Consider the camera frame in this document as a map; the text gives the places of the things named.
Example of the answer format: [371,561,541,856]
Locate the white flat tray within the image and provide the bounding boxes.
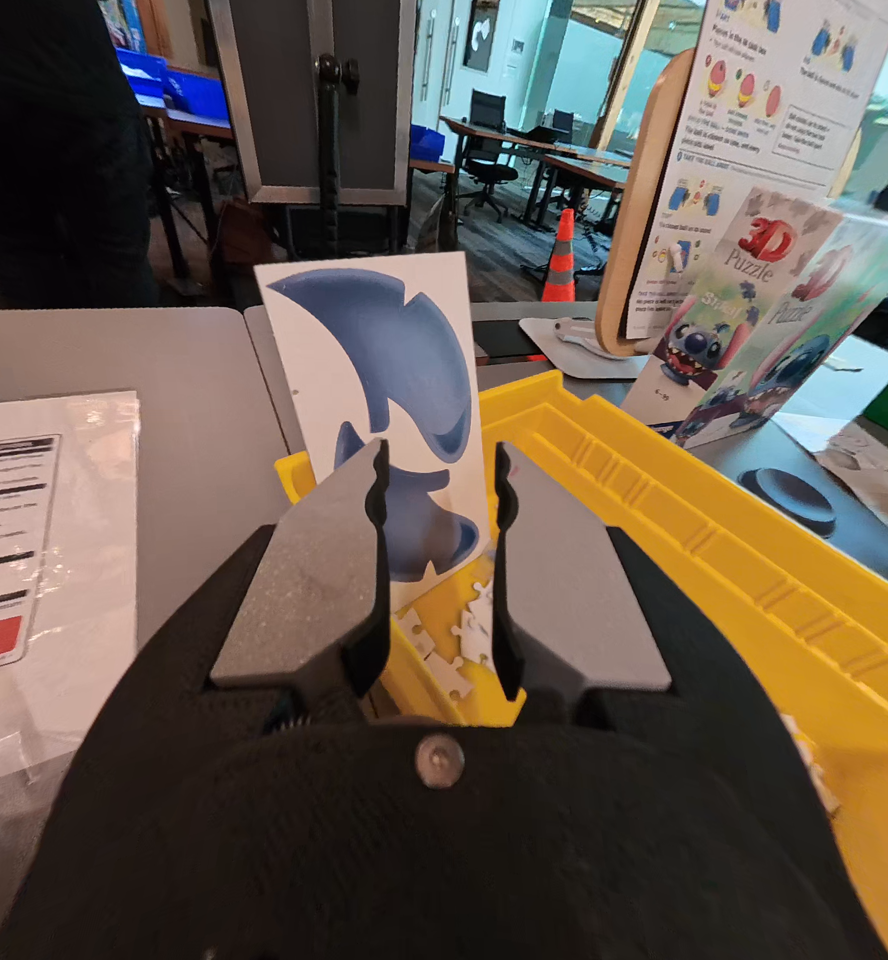
[519,316,647,380]

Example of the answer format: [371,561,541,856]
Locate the folded paper leaflet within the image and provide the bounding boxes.
[815,420,888,537]

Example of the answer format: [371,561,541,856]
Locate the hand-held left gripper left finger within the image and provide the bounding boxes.
[210,438,392,695]

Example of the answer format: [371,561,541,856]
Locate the black tripod stand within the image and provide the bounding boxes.
[316,56,360,260]

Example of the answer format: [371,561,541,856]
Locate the cartoon printed puzzle box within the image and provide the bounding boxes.
[622,187,888,450]

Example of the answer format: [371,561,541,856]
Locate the pile of white puzzle pieces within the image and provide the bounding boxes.
[395,577,842,819]

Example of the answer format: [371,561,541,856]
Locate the wooden office desk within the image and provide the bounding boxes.
[440,116,632,230]

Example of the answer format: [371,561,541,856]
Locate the white card with blue ears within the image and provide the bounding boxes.
[255,251,490,601]

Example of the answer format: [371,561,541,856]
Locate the blue round plastic dish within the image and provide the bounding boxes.
[736,466,838,537]

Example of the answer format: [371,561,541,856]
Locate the yellow plastic bin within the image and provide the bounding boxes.
[275,369,888,960]

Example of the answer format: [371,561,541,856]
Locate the grey framed panel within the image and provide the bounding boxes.
[207,0,418,205]

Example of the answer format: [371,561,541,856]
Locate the printed instruction sheet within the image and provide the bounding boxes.
[627,0,888,339]

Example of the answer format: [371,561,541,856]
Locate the black office chair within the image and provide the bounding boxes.
[459,90,520,222]

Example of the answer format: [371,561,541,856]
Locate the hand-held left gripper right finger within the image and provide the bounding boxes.
[492,442,673,700]

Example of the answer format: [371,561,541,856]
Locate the orange traffic cone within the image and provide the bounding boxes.
[541,208,578,303]

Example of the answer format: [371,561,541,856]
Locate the laminated checklist sheet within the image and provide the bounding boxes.
[0,390,141,789]

